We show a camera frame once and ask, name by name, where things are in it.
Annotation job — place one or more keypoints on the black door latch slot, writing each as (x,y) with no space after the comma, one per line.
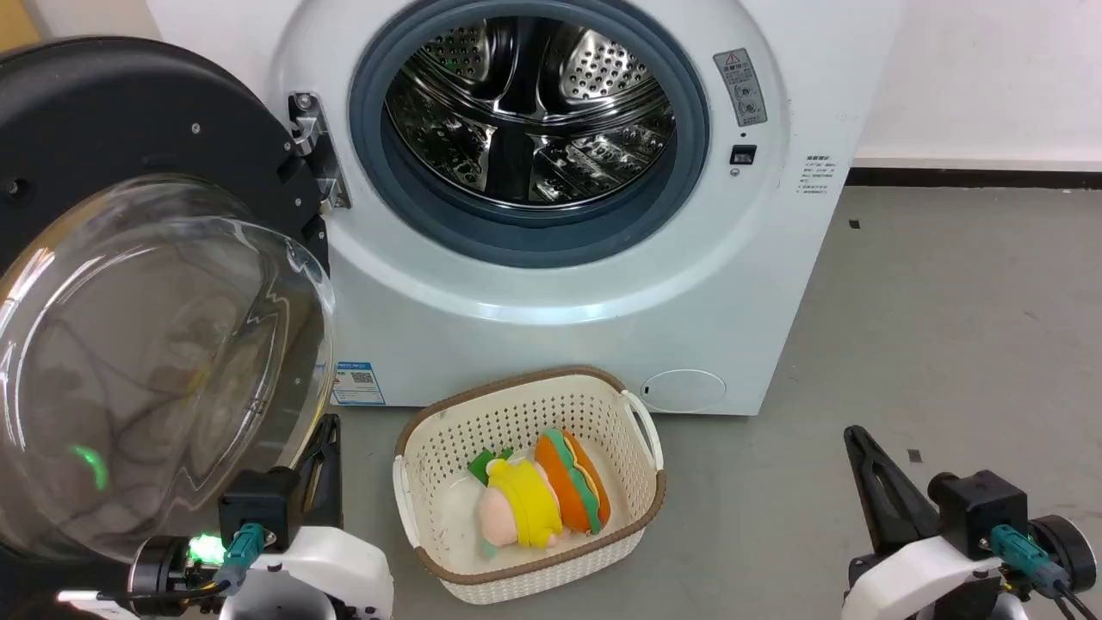
(743,155)

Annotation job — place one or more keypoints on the stainless steel washer drum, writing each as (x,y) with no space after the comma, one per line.
(603,77)

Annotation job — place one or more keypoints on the small printed text label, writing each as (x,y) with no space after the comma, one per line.
(814,176)

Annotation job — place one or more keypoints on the white front-load washing machine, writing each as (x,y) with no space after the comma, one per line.
(516,344)

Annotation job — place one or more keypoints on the grey warning sticker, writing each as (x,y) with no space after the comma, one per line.
(741,86)

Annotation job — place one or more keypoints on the round white filter cover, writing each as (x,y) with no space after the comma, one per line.
(684,391)

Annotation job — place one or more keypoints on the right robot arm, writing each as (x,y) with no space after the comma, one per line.
(1067,551)

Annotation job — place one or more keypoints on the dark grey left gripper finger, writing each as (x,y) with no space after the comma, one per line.
(310,499)
(332,482)

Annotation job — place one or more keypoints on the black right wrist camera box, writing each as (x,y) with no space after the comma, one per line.
(981,512)

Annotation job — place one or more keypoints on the yellow pink plush doll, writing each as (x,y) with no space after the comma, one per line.
(525,504)

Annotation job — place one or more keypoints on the metal door hinge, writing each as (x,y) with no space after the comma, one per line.
(324,164)

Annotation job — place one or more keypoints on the cream perforated laundry basket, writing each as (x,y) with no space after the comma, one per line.
(448,430)

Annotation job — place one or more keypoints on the orange hot dog plush toy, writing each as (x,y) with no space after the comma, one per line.
(572,486)

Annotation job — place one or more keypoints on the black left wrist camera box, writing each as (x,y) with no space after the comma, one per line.
(258,508)

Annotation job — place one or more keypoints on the yellow wooden panel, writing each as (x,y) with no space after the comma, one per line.
(17,21)

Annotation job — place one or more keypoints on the blue white energy label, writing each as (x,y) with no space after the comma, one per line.
(357,383)

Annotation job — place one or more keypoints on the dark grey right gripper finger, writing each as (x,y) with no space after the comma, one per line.
(887,491)

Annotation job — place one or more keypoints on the black washer door glass bowl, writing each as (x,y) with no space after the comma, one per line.
(103,112)

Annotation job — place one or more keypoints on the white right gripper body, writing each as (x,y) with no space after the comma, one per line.
(913,581)

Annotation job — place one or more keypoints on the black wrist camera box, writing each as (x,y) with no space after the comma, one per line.
(981,512)
(258,508)

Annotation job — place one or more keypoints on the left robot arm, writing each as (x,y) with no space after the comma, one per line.
(159,568)

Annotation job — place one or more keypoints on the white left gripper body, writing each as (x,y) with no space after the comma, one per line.
(344,568)

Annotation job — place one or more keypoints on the black wall baseboard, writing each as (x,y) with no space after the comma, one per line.
(973,177)

